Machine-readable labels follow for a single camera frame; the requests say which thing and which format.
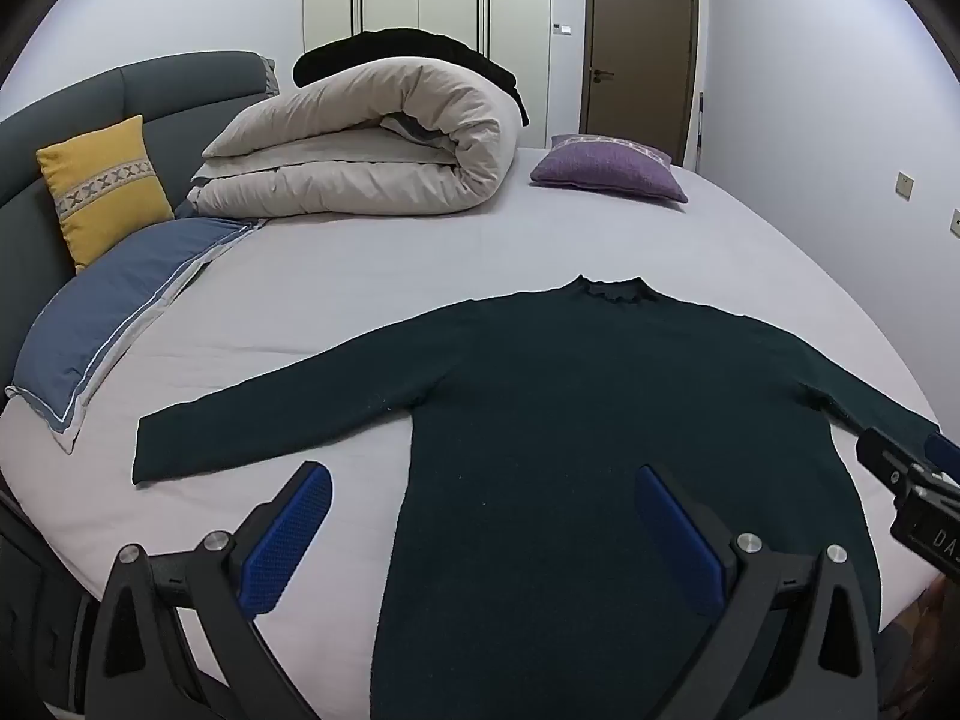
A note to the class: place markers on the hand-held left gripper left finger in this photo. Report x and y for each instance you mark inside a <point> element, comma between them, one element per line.
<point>289,540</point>

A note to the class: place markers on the purple cushion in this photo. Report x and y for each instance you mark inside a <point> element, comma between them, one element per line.
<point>607,169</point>

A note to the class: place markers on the rolled beige duvet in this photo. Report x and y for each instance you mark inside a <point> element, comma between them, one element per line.
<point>352,127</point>

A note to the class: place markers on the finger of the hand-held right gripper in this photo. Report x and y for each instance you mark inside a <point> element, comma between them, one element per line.
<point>885,457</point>
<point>943,451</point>

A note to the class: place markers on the grey-blue upholstered headboard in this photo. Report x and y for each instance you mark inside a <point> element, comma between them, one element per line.
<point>172,97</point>

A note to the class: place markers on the black cloth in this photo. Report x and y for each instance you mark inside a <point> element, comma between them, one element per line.
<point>420,45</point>

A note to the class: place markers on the blue pillow with white border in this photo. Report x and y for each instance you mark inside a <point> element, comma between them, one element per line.
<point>112,315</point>

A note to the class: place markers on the yellow cushion with patterned band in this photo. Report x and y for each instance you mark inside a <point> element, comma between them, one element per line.
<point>105,187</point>

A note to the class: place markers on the brown door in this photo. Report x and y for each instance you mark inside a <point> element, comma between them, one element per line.
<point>641,52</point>

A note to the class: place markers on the dark green knit sweater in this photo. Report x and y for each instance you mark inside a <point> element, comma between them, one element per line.
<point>570,420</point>

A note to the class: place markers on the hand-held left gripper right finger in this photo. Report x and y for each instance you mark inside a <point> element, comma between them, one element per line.
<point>679,540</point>

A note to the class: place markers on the dark bedside cabinet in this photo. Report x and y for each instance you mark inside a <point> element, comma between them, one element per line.
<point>34,600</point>

